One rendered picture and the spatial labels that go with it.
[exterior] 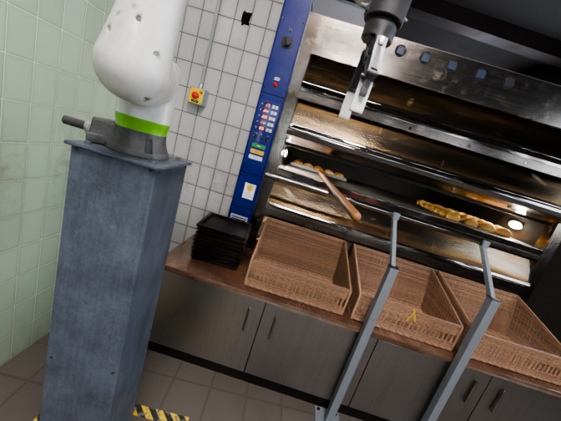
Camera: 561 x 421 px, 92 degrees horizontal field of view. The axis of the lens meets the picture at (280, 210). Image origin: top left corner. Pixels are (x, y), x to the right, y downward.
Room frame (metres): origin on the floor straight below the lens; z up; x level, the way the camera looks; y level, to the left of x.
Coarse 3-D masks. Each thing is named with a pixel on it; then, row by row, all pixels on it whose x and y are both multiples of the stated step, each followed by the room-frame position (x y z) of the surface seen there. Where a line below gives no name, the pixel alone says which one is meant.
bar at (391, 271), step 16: (272, 176) 1.43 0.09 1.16; (320, 192) 1.43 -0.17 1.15; (368, 208) 1.42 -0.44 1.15; (384, 208) 1.43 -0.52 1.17; (432, 224) 1.41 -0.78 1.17; (480, 240) 1.41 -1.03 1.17; (384, 288) 1.19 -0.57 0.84; (496, 304) 1.18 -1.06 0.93; (368, 320) 1.19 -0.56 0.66; (480, 320) 1.19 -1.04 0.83; (368, 336) 1.19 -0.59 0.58; (480, 336) 1.18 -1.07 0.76; (352, 352) 1.21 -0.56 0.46; (464, 352) 1.18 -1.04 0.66; (352, 368) 1.19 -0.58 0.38; (448, 368) 1.21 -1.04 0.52; (464, 368) 1.18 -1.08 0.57; (448, 384) 1.18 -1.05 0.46; (336, 400) 1.19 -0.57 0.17; (432, 400) 1.21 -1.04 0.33; (320, 416) 1.22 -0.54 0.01; (336, 416) 1.25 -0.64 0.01; (432, 416) 1.18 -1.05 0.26
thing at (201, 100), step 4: (192, 88) 1.75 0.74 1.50; (196, 88) 1.75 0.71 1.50; (192, 92) 1.75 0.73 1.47; (204, 92) 1.75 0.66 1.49; (208, 92) 1.80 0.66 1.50; (188, 96) 1.75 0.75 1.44; (200, 96) 1.75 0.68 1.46; (204, 96) 1.75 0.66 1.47; (188, 100) 1.75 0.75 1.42; (192, 100) 1.75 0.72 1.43; (196, 100) 1.75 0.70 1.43; (200, 100) 1.75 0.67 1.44; (204, 100) 1.76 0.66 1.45; (196, 104) 1.78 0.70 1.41; (200, 104) 1.75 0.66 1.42; (204, 104) 1.78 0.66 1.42
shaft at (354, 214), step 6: (324, 180) 1.79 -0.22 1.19; (330, 186) 1.44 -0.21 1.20; (336, 192) 1.21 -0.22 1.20; (336, 198) 1.15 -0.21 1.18; (342, 198) 1.05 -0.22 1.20; (342, 204) 0.99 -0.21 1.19; (348, 204) 0.93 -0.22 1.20; (348, 210) 0.87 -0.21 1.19; (354, 210) 0.82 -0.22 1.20; (354, 216) 0.80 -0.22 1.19; (360, 216) 0.80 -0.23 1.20
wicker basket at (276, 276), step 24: (288, 240) 1.74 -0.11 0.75; (312, 240) 1.75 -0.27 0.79; (336, 240) 1.76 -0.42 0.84; (264, 264) 1.30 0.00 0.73; (288, 264) 1.70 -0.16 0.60; (312, 264) 1.71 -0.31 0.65; (336, 264) 1.72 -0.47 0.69; (264, 288) 1.31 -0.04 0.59; (288, 288) 1.31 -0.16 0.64; (312, 288) 1.30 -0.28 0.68; (336, 288) 1.30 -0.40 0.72; (336, 312) 1.30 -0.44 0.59
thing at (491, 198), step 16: (304, 144) 1.77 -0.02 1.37; (320, 144) 1.66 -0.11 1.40; (352, 160) 1.81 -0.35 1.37; (368, 160) 1.69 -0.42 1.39; (384, 160) 1.65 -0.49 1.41; (400, 176) 1.83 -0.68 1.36; (416, 176) 1.71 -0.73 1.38; (432, 176) 1.64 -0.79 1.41; (464, 192) 1.73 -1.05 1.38; (480, 192) 1.63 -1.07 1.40; (512, 208) 1.75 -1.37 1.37; (528, 208) 1.63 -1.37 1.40
